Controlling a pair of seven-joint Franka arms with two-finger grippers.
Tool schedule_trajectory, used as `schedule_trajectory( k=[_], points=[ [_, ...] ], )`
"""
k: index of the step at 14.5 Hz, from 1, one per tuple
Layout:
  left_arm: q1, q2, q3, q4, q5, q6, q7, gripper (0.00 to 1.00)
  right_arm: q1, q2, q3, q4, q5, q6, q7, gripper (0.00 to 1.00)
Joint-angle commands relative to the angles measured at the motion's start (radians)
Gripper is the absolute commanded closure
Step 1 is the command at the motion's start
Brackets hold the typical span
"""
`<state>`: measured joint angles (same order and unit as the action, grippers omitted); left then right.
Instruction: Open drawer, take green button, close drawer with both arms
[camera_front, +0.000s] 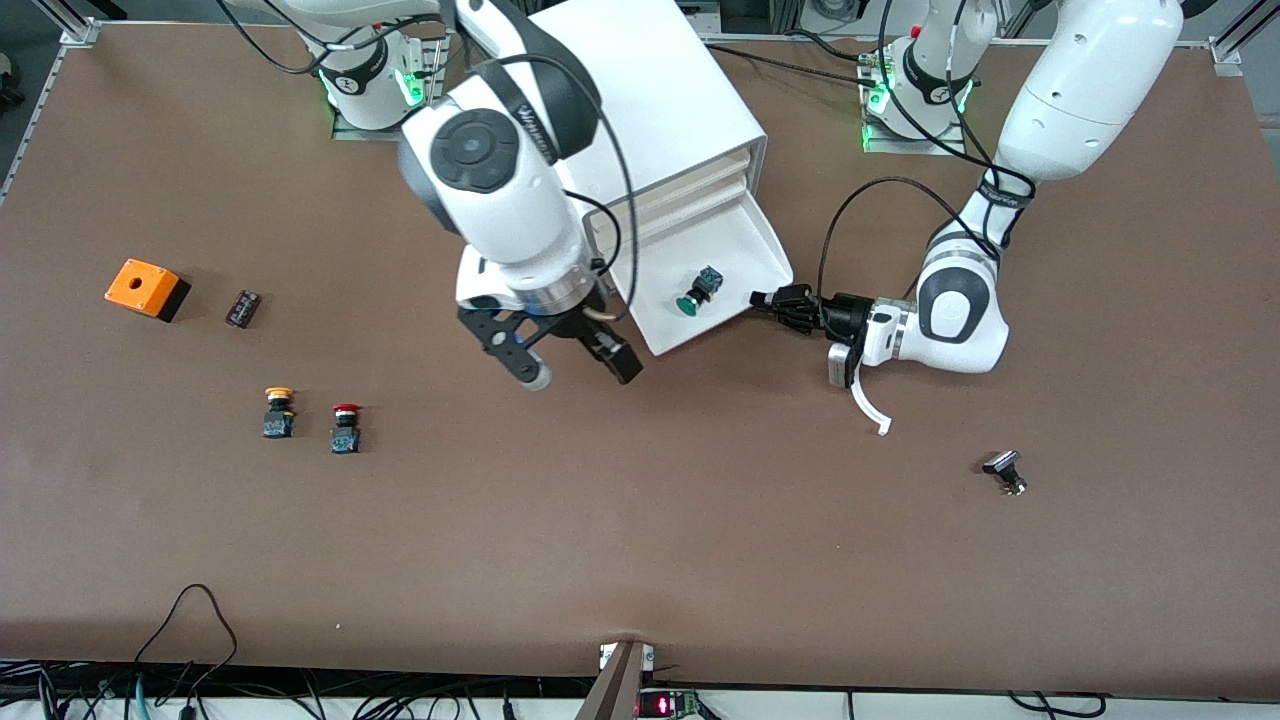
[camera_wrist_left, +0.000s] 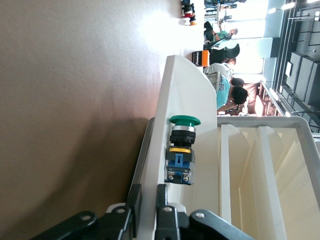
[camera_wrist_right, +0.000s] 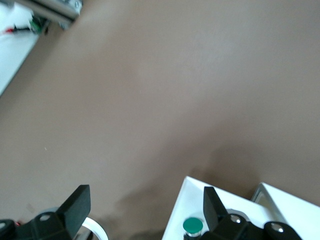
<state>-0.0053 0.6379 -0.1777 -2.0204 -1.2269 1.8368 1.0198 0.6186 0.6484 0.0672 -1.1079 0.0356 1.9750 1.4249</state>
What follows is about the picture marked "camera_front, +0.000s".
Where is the black looped cable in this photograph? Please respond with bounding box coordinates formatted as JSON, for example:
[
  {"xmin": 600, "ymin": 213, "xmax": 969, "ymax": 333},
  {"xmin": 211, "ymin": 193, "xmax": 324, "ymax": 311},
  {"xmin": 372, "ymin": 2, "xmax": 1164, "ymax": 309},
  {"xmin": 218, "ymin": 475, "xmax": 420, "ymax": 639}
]
[{"xmin": 133, "ymin": 584, "xmax": 240, "ymax": 693}]

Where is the brown camera post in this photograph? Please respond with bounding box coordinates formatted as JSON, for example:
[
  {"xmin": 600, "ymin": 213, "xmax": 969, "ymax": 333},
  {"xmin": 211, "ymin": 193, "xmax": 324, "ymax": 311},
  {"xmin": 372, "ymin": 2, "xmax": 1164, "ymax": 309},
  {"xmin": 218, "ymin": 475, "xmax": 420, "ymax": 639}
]
[{"xmin": 575, "ymin": 640, "xmax": 651, "ymax": 720}]

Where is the orange button enclosure box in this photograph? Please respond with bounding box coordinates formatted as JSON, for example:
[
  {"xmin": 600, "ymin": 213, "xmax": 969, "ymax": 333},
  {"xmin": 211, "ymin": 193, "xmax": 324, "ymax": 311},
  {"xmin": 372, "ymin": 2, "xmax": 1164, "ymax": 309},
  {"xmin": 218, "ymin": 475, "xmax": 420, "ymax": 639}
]
[{"xmin": 104, "ymin": 259, "xmax": 191, "ymax": 323}]

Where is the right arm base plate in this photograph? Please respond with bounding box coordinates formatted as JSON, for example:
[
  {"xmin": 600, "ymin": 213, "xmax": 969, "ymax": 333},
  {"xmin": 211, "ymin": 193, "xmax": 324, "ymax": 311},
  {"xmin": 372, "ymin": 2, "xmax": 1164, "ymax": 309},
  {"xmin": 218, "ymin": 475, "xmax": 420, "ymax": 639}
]
[{"xmin": 332, "ymin": 35, "xmax": 447, "ymax": 142}]

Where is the black cable behind cabinet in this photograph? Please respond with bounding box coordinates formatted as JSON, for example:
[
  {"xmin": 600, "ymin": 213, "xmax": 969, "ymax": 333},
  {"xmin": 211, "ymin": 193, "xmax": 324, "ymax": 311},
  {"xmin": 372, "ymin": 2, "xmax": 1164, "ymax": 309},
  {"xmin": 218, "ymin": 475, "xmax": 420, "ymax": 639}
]
[{"xmin": 703, "ymin": 40, "xmax": 881, "ymax": 89}]

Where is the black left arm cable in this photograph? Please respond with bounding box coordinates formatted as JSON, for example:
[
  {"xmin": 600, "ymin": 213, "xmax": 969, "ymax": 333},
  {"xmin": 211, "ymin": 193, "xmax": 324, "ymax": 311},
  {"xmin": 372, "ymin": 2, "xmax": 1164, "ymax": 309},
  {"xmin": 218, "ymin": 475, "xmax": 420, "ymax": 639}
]
[{"xmin": 817, "ymin": 0, "xmax": 1038, "ymax": 306}]

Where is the white plastic drawer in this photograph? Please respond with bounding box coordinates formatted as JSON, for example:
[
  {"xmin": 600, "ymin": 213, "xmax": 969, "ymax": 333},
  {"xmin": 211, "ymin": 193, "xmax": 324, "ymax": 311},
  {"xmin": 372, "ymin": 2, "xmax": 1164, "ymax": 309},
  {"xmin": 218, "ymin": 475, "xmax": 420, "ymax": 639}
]
[{"xmin": 612, "ymin": 185, "xmax": 796, "ymax": 358}]

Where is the black square push button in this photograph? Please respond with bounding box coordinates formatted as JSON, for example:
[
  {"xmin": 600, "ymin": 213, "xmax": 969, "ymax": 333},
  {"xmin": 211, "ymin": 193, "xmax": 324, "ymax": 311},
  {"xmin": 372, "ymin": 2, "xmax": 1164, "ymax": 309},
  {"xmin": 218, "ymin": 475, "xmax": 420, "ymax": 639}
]
[{"xmin": 982, "ymin": 450, "xmax": 1028, "ymax": 497}]

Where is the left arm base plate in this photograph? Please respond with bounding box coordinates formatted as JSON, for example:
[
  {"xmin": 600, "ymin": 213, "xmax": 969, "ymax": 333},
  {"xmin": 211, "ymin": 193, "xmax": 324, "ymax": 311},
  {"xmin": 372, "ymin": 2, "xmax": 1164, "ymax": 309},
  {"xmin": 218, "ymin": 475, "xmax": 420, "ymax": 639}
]
[{"xmin": 860, "ymin": 40, "xmax": 969, "ymax": 156}]

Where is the device with red display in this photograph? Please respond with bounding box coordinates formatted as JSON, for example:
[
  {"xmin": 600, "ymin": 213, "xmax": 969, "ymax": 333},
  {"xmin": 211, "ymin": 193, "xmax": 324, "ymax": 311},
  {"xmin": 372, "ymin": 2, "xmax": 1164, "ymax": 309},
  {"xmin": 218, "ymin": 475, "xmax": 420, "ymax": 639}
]
[{"xmin": 638, "ymin": 688, "xmax": 703, "ymax": 720}]

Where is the white drawer cabinet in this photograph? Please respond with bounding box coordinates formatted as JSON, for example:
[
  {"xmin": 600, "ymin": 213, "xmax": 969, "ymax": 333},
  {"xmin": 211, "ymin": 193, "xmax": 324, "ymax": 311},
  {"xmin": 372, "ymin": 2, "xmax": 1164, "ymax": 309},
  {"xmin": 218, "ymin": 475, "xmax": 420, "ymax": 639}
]
[{"xmin": 528, "ymin": 0, "xmax": 769, "ymax": 301}]

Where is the green push button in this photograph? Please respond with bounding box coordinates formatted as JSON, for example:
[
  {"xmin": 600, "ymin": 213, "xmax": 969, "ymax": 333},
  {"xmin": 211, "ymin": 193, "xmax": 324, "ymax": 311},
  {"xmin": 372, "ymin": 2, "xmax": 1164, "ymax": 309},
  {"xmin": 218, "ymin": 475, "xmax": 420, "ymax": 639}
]
[{"xmin": 675, "ymin": 265, "xmax": 725, "ymax": 319}]

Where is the aluminium frame corner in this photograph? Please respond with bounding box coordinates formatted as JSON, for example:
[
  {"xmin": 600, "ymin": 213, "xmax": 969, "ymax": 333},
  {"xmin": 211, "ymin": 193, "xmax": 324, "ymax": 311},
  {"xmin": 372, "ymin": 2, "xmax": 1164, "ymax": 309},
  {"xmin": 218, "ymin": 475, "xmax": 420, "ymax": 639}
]
[
  {"xmin": 30, "ymin": 0, "xmax": 103, "ymax": 47},
  {"xmin": 1208, "ymin": 0, "xmax": 1280, "ymax": 77}
]

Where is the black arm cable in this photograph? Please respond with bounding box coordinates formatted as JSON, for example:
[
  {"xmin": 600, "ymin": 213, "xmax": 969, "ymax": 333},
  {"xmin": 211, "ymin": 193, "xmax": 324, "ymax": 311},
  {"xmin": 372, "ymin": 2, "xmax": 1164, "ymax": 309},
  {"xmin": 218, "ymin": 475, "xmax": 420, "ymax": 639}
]
[
  {"xmin": 817, "ymin": 0, "xmax": 1038, "ymax": 306},
  {"xmin": 225, "ymin": 0, "xmax": 641, "ymax": 323}
]

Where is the white semicircular plastic clamp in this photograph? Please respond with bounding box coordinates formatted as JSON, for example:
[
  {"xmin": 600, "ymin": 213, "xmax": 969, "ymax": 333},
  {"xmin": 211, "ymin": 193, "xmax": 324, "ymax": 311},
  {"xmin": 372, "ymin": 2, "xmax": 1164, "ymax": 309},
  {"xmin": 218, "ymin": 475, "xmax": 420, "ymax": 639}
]
[{"xmin": 850, "ymin": 365, "xmax": 893, "ymax": 437}]

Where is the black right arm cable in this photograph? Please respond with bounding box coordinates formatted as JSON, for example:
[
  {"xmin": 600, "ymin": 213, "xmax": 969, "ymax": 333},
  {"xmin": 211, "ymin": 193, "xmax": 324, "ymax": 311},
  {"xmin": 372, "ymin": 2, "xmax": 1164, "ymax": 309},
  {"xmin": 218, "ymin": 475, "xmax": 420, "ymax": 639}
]
[{"xmin": 225, "ymin": 0, "xmax": 641, "ymax": 323}]

